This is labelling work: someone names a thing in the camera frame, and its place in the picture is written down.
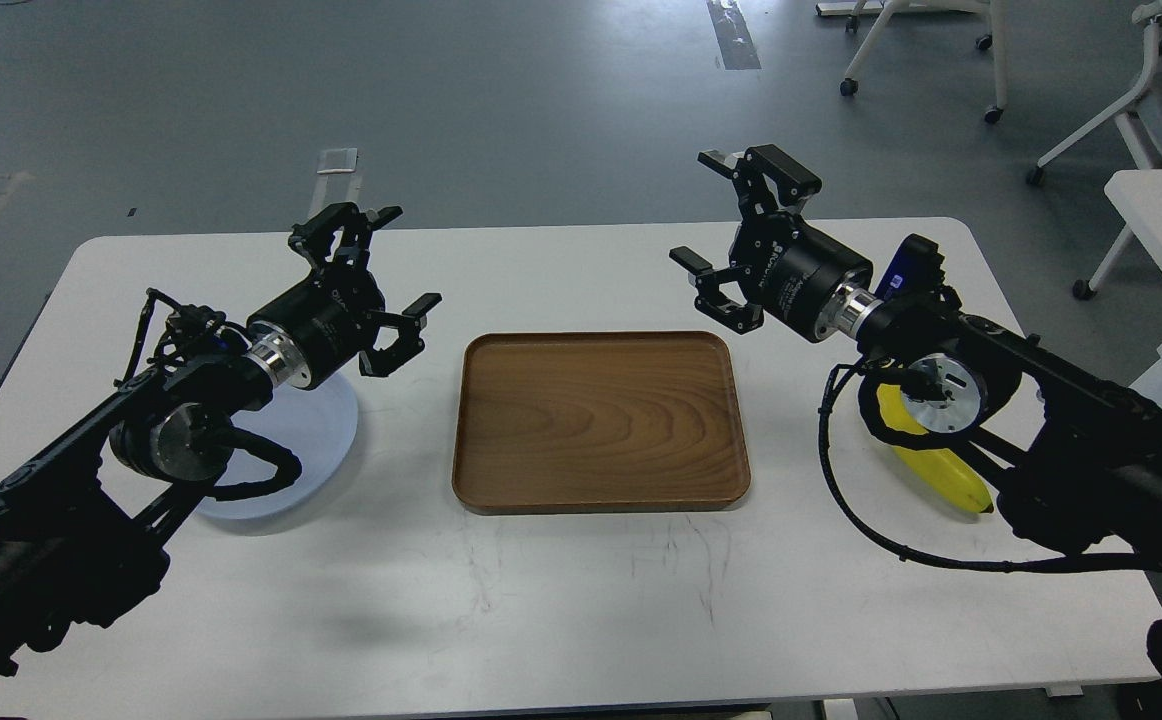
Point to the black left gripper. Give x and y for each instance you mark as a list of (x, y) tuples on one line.
[(338, 310)]

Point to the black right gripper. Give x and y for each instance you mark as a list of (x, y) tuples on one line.
[(782, 264)]

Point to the light blue plate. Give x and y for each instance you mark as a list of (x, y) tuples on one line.
[(318, 426)]

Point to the yellow banana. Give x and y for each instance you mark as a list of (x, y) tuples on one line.
[(944, 471)]

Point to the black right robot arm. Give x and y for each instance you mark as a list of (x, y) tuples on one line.
[(1076, 460)]

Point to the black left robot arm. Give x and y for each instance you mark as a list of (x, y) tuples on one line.
[(84, 523)]

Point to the brown wooden tray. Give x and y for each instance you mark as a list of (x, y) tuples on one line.
[(599, 422)]

